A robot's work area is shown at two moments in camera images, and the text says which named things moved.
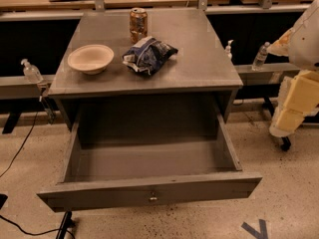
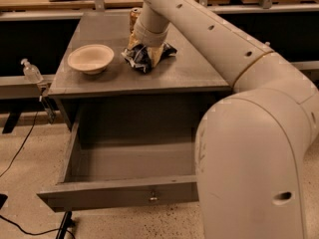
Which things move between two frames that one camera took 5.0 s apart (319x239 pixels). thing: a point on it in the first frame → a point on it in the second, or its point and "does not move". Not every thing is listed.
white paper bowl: x=92 y=59 does not move
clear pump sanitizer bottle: x=31 y=73 does not move
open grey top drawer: x=106 y=175 does not move
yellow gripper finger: x=289 y=119 → x=154 y=53
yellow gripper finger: x=303 y=94 → x=133 y=41
